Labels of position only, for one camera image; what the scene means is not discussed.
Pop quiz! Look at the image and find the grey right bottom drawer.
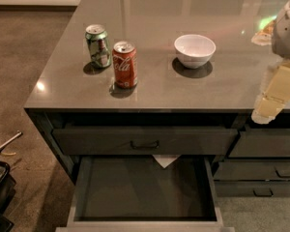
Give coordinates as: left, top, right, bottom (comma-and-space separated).
215, 181, 290, 197

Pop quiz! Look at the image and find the white ceramic bowl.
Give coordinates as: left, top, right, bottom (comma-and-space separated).
174, 34, 217, 69

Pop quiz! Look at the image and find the grey open middle drawer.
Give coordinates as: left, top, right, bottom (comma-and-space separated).
55, 156, 235, 232

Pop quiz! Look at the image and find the green soda can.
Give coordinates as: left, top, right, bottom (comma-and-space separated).
85, 24, 111, 69

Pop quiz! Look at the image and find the black bin with bottles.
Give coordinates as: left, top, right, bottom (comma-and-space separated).
0, 161, 15, 232

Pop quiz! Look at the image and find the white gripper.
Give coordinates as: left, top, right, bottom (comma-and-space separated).
251, 0, 290, 125

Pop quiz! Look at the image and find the grey right middle drawer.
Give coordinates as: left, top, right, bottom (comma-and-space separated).
214, 161, 290, 181

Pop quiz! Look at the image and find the white paper in drawer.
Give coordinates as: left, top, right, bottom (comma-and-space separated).
154, 155, 179, 168

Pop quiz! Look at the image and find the red coke can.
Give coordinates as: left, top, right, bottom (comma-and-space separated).
113, 41, 137, 89

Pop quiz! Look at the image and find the metal rod on floor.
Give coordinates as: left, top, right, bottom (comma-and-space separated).
0, 130, 23, 153

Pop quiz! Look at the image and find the dark grey cabinet counter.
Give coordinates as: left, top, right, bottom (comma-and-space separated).
25, 0, 290, 178

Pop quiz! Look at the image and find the grey right top drawer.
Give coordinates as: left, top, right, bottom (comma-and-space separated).
229, 126, 290, 158

